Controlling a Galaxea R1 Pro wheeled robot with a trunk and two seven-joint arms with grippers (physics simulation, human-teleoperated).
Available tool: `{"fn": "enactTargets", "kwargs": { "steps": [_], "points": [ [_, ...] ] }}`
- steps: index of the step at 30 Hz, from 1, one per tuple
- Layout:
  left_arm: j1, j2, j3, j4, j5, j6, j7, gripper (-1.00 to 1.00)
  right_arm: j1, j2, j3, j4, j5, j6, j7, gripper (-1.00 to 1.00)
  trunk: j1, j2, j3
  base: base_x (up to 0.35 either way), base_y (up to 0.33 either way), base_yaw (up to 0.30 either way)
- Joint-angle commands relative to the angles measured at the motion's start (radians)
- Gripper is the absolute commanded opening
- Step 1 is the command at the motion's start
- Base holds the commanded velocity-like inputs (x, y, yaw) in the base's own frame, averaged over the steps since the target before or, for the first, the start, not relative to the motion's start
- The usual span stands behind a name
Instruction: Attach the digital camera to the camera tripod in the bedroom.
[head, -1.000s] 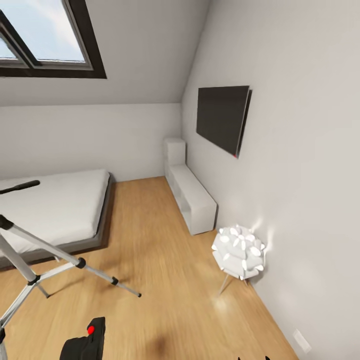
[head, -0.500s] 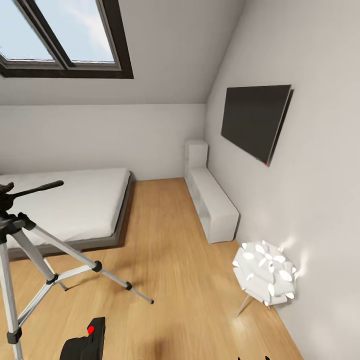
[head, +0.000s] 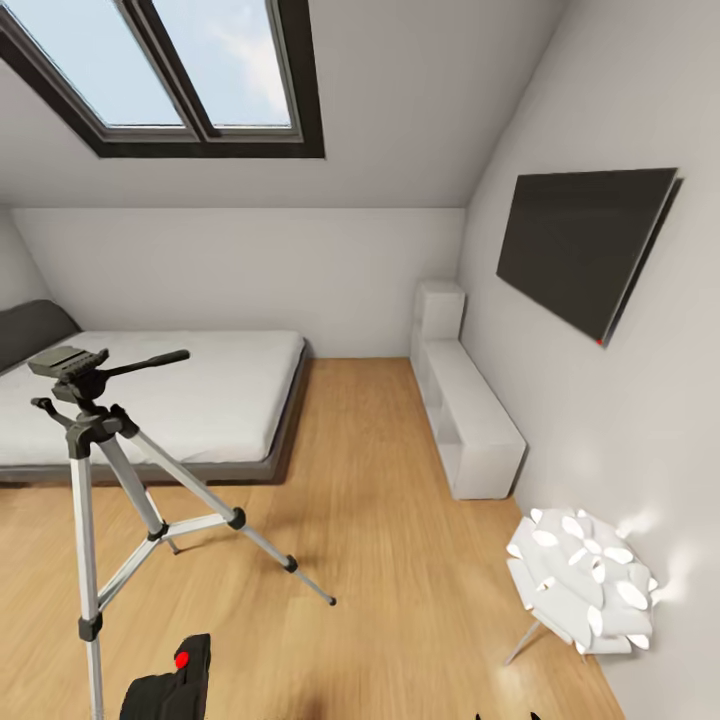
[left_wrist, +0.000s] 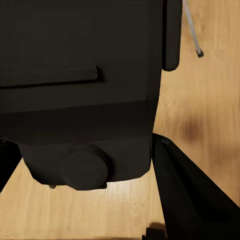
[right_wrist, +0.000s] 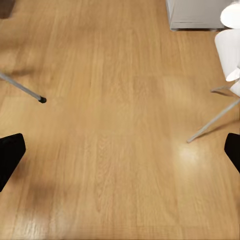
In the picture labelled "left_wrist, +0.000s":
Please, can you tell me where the digital camera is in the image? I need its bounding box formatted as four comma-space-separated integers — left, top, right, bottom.
0, 0, 184, 191

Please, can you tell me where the camera tripod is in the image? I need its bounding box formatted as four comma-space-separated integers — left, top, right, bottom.
50, 0, 204, 189

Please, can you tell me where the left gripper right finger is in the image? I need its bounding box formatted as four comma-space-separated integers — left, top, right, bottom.
152, 133, 240, 240

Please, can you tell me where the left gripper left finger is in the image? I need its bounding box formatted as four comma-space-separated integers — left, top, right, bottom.
0, 138, 23, 193

